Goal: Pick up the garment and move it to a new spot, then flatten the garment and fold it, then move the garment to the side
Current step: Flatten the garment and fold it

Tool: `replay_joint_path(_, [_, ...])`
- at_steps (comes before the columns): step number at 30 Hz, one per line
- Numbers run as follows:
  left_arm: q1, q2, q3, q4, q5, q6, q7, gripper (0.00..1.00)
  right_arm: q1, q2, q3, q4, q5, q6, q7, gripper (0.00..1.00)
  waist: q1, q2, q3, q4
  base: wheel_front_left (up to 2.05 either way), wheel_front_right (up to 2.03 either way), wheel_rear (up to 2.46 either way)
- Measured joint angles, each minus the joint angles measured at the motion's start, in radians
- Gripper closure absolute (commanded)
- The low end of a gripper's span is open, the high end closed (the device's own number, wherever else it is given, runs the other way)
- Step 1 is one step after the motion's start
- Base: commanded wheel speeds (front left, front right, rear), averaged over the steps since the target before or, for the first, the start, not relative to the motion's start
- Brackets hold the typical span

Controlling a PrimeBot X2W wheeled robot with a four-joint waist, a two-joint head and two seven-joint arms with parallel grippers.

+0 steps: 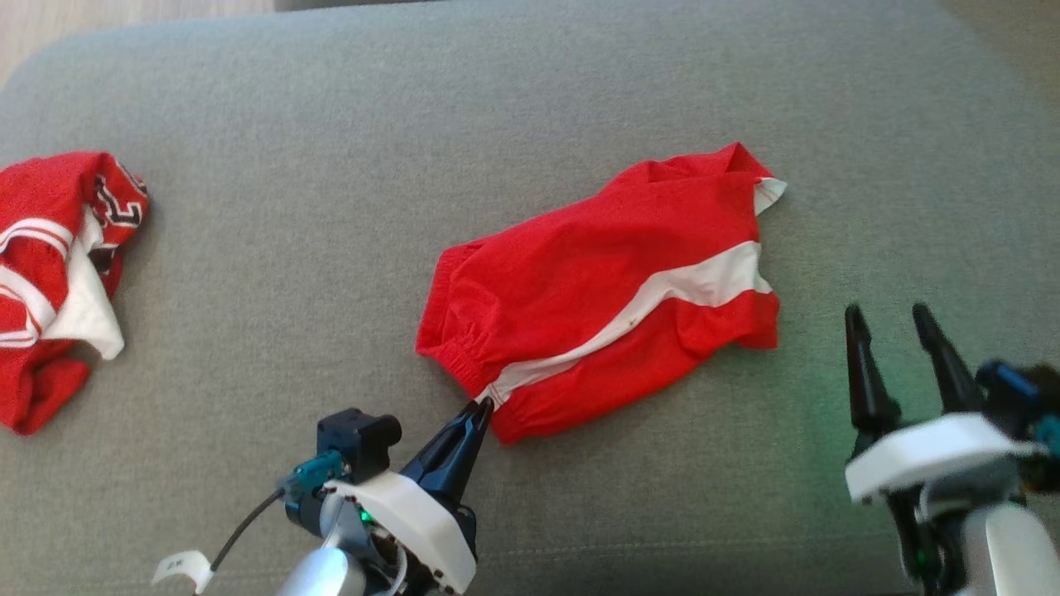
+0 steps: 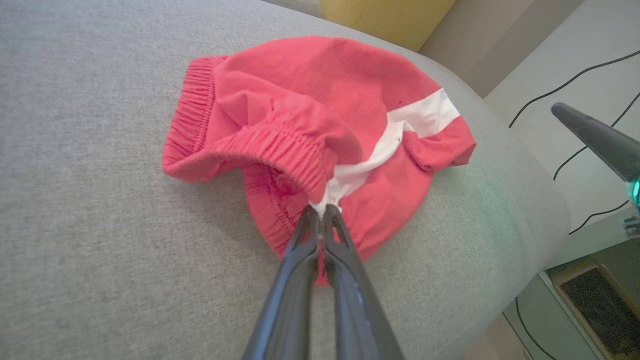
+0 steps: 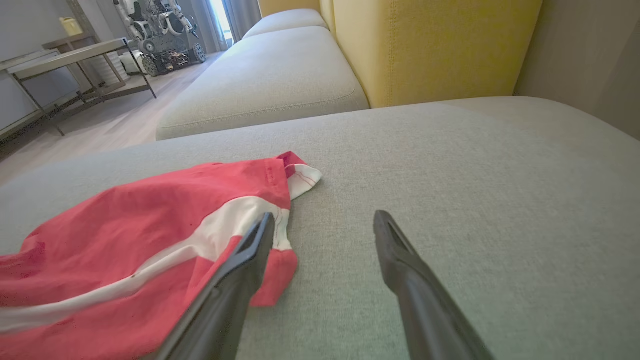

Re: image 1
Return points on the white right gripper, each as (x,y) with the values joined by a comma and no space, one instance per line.
(936,451)

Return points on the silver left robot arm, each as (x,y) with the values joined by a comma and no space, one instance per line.
(319,575)

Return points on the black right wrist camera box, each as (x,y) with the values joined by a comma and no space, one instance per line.
(1006,389)

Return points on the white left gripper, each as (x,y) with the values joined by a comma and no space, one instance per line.
(414,521)

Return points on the large grey sofa seat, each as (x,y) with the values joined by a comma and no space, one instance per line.
(331,248)

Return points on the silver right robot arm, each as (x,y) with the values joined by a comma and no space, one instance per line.
(1010,555)

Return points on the red bulls jersey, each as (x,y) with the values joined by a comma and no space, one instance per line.
(41,273)

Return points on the red shorts with white stripe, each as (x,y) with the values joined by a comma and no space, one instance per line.
(596,281)

